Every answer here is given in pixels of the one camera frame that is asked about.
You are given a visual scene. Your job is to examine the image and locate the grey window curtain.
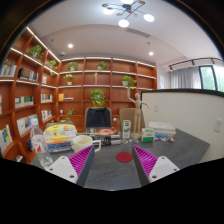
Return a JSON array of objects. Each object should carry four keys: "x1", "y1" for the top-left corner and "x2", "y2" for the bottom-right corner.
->
[{"x1": 170, "y1": 67, "x2": 201, "y2": 89}]

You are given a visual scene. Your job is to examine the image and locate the wooden artist mannequin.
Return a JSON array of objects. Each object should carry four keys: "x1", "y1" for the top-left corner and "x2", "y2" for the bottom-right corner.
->
[{"x1": 127, "y1": 89, "x2": 150, "y2": 139}]

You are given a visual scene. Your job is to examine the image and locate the white ceramic mug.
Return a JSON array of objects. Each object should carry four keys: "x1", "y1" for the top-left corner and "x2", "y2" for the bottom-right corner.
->
[{"x1": 73, "y1": 135, "x2": 101, "y2": 152}]

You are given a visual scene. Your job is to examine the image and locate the cardboard box behind mannequin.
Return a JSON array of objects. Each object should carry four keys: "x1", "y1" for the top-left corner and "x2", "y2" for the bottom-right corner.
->
[{"x1": 119, "y1": 108, "x2": 145, "y2": 132}]

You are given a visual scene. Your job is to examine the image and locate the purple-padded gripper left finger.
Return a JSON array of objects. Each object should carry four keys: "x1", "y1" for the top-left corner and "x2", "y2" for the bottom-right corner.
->
[{"x1": 47, "y1": 145, "x2": 95, "y2": 187}]

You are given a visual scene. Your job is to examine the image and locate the potted plant behind chair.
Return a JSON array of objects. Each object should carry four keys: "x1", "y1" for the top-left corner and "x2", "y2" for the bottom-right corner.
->
[{"x1": 90, "y1": 89, "x2": 105, "y2": 107}]

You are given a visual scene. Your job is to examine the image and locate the white green carton box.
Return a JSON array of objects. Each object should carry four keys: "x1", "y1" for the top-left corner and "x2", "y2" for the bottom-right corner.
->
[{"x1": 122, "y1": 120, "x2": 131, "y2": 139}]

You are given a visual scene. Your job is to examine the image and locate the wooden bookshelf wall unit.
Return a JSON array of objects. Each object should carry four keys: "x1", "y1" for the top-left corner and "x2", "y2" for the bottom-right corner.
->
[{"x1": 0, "y1": 28, "x2": 157, "y2": 163}]

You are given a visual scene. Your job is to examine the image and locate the potted plant right shelf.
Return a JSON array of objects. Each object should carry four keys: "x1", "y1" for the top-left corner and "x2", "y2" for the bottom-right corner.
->
[{"x1": 122, "y1": 75, "x2": 137, "y2": 89}]

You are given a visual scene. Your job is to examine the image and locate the red round coaster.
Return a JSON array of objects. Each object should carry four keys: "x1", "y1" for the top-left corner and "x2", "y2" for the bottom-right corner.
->
[{"x1": 115, "y1": 152, "x2": 133, "y2": 163}]

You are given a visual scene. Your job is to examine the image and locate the green white small box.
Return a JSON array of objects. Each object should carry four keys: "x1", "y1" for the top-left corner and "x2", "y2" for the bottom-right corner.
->
[{"x1": 141, "y1": 128, "x2": 155, "y2": 143}]

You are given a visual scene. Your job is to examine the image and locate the dark books with orange cover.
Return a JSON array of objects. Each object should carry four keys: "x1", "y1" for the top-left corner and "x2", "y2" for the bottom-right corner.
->
[{"x1": 85, "y1": 127, "x2": 121, "y2": 145}]

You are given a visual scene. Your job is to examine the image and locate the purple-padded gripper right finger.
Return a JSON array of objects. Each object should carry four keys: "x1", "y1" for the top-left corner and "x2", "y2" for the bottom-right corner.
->
[{"x1": 132, "y1": 145, "x2": 179, "y2": 186}]

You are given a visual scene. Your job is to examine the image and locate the black office chair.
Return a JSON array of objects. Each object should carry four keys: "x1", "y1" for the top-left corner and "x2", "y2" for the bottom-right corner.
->
[{"x1": 84, "y1": 107, "x2": 112, "y2": 128}]

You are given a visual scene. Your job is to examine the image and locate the stack of colourful books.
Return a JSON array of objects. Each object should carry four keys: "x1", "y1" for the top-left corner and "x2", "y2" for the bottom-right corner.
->
[{"x1": 44, "y1": 122, "x2": 77, "y2": 153}]

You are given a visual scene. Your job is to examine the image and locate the ceiling chandelier with round lamps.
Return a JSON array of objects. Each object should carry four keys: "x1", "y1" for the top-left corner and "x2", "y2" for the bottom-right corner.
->
[{"x1": 102, "y1": 0, "x2": 155, "y2": 28}]

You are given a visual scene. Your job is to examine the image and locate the stack of white boxes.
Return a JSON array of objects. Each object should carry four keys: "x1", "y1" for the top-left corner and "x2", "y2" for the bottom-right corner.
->
[{"x1": 149, "y1": 121, "x2": 176, "y2": 137}]

